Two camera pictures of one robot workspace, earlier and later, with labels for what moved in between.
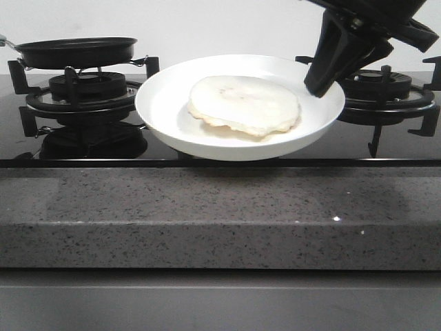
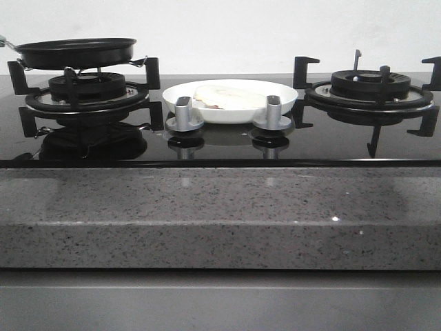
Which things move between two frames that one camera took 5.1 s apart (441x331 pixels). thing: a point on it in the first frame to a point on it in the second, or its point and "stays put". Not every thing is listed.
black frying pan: [77, 53] stays put
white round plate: [162, 99] to [231, 101]
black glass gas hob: [91, 121] stays put
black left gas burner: [92, 86] stays put
